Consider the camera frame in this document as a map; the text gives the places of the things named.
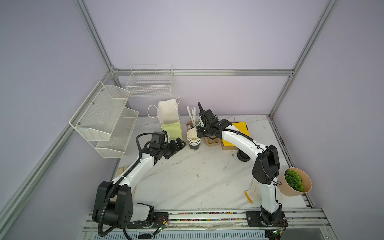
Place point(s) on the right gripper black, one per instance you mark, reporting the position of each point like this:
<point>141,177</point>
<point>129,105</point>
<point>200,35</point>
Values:
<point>198,130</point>

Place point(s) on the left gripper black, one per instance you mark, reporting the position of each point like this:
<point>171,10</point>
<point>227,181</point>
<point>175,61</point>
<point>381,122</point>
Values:
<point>175,148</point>

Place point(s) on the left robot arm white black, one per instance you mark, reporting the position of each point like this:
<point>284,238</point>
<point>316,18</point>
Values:
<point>114,206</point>

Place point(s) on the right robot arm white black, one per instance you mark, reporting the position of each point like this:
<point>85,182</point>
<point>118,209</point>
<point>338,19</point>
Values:
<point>266,161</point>

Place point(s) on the pink utensil holder cup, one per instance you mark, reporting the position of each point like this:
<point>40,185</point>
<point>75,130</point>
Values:
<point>191,125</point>

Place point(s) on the stack of black paper cups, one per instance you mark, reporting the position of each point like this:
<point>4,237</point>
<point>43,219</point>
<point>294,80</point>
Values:
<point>193,140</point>

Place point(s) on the brown pulp cup carriers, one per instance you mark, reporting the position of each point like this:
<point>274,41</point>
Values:
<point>212,141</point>

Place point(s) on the white and green paper bag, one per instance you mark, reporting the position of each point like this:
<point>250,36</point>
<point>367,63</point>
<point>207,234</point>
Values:
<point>169,117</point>

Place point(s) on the yellow napkin stack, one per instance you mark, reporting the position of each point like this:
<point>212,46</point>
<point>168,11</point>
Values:
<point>242,127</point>

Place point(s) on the cardboard box of napkins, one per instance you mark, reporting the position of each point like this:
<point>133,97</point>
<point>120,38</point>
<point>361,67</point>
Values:
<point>237,136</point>

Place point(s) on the stack of black cup lids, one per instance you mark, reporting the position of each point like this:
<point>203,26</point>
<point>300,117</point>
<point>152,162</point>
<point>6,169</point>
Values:
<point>243,156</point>

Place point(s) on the white two-tier mesh shelf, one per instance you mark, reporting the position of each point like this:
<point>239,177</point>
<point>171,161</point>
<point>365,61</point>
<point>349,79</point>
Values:
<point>105,121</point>

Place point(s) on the white work glove right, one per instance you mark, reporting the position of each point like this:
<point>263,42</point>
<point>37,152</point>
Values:
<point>254,193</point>

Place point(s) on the tan bowl with green plant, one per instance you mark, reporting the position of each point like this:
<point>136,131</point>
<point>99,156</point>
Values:
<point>295,182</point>

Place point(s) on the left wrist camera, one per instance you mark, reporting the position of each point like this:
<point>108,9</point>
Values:
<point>158,139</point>

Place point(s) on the white wire basket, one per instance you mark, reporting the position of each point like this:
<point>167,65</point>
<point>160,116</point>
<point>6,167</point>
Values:
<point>151,80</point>

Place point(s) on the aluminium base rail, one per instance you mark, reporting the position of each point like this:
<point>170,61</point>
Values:
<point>294,218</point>

